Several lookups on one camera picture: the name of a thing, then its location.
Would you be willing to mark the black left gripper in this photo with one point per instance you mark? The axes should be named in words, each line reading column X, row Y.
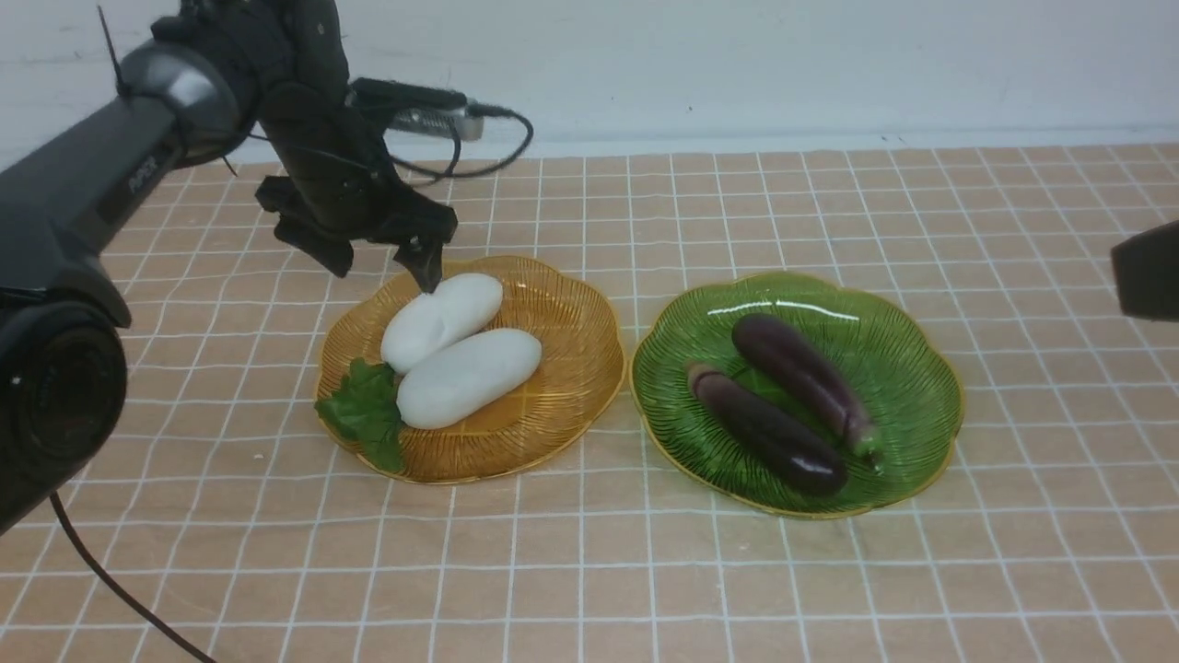
column 339, row 183

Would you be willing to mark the white radish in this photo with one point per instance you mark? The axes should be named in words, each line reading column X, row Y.
column 373, row 403
column 458, row 308

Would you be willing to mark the purple eggplant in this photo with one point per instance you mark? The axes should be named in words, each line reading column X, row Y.
column 783, row 445
column 779, row 350

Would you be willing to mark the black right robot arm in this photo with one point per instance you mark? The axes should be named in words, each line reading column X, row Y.
column 1146, row 274

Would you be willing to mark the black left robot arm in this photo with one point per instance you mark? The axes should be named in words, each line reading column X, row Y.
column 189, row 96

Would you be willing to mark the amber ribbed glass plate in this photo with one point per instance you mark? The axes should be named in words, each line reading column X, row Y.
column 584, row 366

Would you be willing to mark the green ribbed glass plate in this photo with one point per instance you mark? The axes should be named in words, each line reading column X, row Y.
column 910, row 390

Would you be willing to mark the checkered beige tablecloth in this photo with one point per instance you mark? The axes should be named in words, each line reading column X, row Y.
column 223, row 505

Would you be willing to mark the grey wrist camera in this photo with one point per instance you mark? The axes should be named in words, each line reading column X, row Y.
column 429, row 111

